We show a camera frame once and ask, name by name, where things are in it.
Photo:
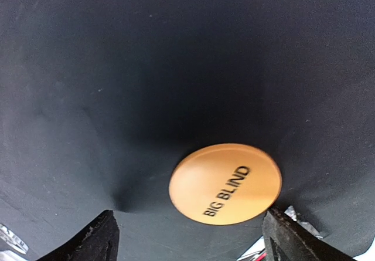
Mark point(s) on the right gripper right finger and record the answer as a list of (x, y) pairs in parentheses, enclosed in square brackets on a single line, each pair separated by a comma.
[(286, 240)]

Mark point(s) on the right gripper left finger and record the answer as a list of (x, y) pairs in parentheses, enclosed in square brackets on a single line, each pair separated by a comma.
[(97, 241)]

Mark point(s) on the orange big blind button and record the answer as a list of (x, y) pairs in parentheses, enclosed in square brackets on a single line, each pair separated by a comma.
[(225, 184)]

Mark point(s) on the black poker table mat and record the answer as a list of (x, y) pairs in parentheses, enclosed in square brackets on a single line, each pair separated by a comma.
[(100, 100)]

